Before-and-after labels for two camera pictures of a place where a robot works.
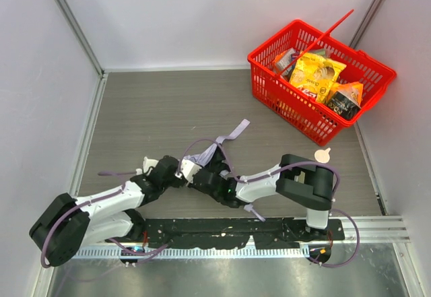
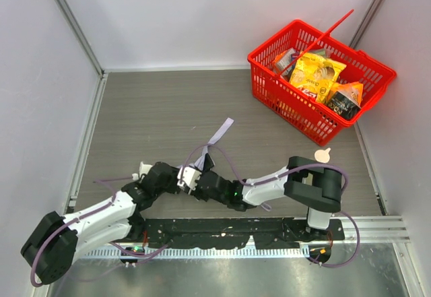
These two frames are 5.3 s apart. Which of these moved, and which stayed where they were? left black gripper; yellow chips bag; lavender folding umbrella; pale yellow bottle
Moved: lavender folding umbrella
Stayed: pale yellow bottle; left black gripper; yellow chips bag
